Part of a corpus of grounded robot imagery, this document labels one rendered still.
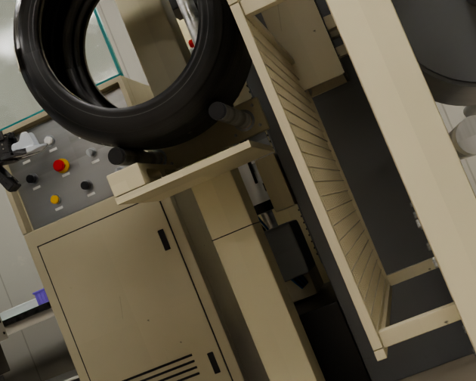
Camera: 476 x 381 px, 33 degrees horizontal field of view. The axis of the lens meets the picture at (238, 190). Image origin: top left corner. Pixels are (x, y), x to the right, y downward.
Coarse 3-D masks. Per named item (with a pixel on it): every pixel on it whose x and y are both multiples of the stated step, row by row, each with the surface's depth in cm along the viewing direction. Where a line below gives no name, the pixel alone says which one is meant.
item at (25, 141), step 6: (24, 132) 215; (24, 138) 215; (30, 138) 215; (12, 144) 215; (18, 144) 215; (24, 144) 215; (30, 144) 214; (42, 144) 215; (12, 150) 215; (30, 150) 214; (36, 150) 215; (18, 156) 215
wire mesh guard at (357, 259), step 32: (256, 32) 165; (256, 64) 145; (288, 64) 212; (288, 96) 176; (288, 128) 144; (320, 128) 229; (320, 160) 187; (320, 192) 157; (320, 224) 143; (352, 224) 201; (352, 256) 165; (352, 288) 142; (384, 288) 209; (384, 320) 170; (384, 352) 141
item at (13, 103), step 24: (0, 0) 290; (0, 24) 290; (96, 24) 283; (0, 48) 290; (96, 48) 283; (0, 72) 290; (96, 72) 283; (120, 72) 281; (0, 96) 290; (24, 96) 288; (0, 120) 290
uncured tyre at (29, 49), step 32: (32, 0) 202; (64, 0) 228; (96, 0) 230; (224, 0) 195; (32, 32) 202; (64, 32) 230; (224, 32) 194; (32, 64) 203; (64, 64) 230; (192, 64) 194; (224, 64) 196; (64, 96) 201; (96, 96) 230; (160, 96) 196; (192, 96) 196; (224, 96) 204; (64, 128) 208; (96, 128) 200; (128, 128) 198; (160, 128) 199; (192, 128) 205
